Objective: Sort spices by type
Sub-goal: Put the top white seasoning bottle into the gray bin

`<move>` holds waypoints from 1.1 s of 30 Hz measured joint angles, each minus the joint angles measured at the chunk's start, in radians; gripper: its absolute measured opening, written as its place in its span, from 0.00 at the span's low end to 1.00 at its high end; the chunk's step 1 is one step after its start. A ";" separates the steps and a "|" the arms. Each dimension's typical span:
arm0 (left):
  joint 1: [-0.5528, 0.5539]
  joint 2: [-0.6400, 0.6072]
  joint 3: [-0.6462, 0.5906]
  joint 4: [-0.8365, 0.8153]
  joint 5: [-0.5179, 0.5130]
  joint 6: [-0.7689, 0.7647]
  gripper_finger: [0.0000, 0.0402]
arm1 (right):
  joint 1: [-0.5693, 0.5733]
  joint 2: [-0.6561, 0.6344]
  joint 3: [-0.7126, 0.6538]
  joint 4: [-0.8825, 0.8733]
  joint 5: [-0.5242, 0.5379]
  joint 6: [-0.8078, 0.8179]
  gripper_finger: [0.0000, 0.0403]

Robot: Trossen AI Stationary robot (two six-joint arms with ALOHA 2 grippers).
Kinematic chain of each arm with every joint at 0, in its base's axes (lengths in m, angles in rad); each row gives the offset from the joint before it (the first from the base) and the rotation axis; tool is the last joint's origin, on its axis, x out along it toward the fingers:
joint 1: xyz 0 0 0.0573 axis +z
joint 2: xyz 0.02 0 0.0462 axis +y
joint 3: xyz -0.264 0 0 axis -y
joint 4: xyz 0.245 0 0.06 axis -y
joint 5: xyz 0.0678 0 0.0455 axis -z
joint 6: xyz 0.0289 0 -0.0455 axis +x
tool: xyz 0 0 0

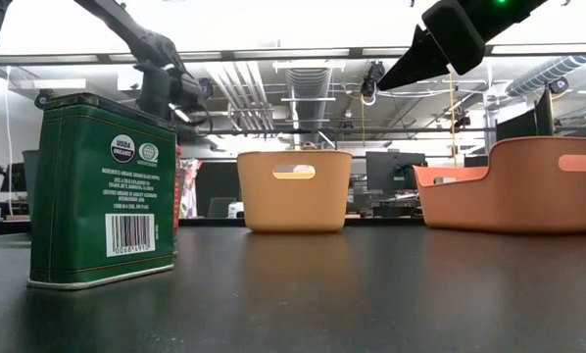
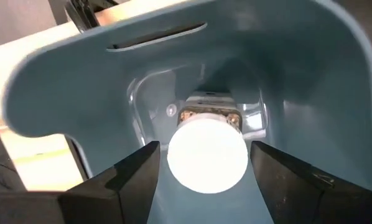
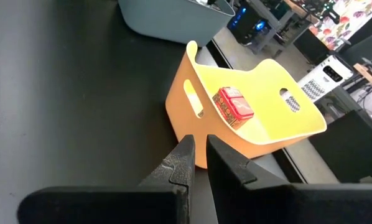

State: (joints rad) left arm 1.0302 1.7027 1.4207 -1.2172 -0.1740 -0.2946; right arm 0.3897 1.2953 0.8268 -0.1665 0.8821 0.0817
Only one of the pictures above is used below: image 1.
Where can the grey chair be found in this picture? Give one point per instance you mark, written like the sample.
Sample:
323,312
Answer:
219,208

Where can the black monitor back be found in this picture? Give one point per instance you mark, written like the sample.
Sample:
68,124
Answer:
516,127

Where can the white ceiling unit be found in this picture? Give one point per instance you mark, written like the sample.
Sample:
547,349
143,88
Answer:
126,81

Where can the person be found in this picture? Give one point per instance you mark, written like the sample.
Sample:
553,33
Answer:
308,145

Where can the black upright panel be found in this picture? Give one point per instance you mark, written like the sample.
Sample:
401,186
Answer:
544,115

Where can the silver ventilation duct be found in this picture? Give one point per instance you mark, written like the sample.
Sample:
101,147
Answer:
308,88

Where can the small white item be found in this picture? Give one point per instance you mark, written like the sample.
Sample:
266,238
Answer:
236,211

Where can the black table edge rail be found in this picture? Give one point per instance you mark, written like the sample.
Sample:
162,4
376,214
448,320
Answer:
214,222

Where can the yellow plastic bin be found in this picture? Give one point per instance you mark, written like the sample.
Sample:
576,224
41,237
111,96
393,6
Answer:
293,206

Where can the white ceiling light fixture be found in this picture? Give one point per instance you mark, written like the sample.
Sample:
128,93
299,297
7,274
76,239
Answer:
53,84

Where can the ribbed silver duct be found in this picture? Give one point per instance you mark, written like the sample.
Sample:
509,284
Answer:
548,73

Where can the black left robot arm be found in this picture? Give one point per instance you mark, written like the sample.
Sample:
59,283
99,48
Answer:
146,44

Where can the teal plastic bin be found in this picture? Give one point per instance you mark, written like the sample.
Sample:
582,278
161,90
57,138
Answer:
31,181

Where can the cluttered desk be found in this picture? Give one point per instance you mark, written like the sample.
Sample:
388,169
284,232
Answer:
391,203

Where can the round black ceiling device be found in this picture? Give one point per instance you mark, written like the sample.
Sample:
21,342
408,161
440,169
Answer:
559,85
42,99
208,87

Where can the black horizontal ceiling beam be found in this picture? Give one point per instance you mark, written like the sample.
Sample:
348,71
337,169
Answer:
254,131

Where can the green spice tin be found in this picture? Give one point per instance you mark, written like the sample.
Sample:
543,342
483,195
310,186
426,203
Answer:
102,196

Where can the overhead frame bar with lights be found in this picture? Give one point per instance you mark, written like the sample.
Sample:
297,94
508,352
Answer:
356,52

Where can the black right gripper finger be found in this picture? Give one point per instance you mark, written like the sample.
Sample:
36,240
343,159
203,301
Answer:
420,64

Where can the floral cloth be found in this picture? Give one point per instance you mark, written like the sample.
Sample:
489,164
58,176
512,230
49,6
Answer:
191,196

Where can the dark partition panel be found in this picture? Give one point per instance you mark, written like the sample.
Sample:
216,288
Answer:
219,179

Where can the orange plastic bin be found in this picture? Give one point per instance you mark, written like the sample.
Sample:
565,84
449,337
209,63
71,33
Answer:
518,206

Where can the black flat monitor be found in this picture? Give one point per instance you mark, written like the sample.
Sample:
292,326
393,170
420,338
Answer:
396,171
14,177
476,161

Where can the black hanging overhead camera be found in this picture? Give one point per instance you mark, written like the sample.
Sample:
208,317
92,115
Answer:
371,73

